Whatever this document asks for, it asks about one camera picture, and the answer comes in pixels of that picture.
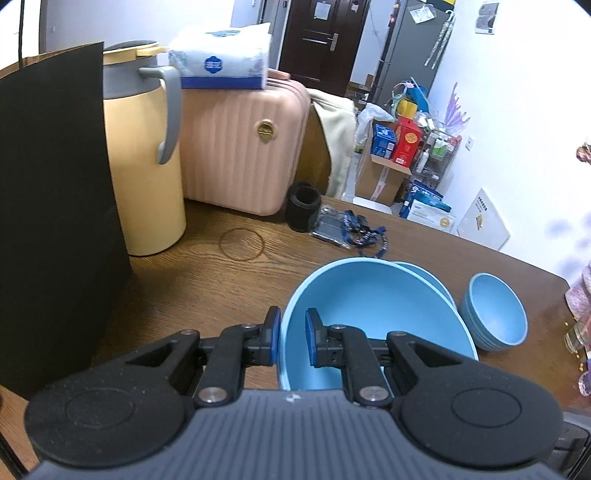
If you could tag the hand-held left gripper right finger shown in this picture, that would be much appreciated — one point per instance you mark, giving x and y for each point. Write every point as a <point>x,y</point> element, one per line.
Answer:
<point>313,337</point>

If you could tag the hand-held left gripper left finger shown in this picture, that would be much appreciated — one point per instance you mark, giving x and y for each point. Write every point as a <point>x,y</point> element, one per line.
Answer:
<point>273,334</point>

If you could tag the blue bowl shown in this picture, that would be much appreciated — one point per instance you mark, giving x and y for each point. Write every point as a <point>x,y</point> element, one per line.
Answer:
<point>434,282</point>
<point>369,314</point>
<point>496,309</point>

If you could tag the clear drinking glass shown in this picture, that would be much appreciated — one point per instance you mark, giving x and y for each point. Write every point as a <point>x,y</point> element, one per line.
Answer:
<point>577,339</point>

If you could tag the clear plastic badge pouch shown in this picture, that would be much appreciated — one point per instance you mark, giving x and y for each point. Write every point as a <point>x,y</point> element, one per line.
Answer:
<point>328,226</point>

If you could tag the black cup sleeve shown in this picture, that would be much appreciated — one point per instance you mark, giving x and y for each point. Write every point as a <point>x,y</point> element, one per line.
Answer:
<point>302,207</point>

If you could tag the white bathroom scale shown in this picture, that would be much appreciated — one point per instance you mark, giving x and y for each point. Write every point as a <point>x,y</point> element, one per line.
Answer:
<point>371,205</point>

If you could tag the speckled purple vase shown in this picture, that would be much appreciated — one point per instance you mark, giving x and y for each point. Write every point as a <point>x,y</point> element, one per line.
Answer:
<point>581,295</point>

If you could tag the white green pet food bag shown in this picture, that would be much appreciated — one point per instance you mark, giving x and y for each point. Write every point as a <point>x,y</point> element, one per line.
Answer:
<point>431,217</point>

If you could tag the cardboard box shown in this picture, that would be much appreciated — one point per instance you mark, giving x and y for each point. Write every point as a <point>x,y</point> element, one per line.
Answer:
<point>378,180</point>

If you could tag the blue pet food bag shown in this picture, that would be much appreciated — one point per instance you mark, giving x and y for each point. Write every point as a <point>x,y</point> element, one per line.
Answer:
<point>422,191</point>

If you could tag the wooden chair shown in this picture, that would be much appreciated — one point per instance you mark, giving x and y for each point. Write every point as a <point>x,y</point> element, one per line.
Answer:
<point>314,154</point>

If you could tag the pink suitcase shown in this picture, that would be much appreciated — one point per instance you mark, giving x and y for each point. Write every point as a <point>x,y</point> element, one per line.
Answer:
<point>231,152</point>

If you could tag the beige jacket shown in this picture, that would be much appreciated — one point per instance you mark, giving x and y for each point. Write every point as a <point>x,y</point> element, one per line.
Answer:
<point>340,138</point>

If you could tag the yellow thermos jug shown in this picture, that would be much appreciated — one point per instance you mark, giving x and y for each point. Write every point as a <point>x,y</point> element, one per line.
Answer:
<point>138,184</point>

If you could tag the white squeeze bottle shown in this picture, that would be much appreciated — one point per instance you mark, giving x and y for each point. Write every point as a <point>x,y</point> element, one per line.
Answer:
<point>422,161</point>

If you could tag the white panel board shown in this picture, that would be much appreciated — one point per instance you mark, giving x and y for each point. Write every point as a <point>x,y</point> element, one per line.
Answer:
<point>485,221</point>

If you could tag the blue box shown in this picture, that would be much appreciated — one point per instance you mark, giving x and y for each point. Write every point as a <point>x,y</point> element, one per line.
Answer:
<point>383,141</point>

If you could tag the white plastic bag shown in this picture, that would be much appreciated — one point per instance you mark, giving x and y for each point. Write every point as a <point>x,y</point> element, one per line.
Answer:
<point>367,122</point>

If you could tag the yellow packet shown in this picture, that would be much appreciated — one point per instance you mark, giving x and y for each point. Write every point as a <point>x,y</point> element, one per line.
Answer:
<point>407,110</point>

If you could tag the black paper bag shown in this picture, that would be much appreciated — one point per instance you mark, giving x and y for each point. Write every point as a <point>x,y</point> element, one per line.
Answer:
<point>55,207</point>

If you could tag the purple wings decoration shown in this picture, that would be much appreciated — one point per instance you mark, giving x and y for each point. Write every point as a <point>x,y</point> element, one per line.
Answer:
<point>455,110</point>

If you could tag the white blue tissue pack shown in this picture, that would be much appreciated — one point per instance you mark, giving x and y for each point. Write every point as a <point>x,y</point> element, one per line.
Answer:
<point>217,60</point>

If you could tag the dark brown door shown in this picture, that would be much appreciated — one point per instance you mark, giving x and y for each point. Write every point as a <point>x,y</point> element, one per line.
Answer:
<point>314,55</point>

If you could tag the grey refrigerator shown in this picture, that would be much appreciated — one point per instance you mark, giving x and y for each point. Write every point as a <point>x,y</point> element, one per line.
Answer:
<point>401,50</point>

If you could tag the folded umbrella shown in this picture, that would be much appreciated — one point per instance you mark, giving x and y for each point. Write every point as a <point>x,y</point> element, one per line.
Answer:
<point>438,41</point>

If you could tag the wall picture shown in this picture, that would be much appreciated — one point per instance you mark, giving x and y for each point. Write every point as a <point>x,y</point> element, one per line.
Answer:
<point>487,18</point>

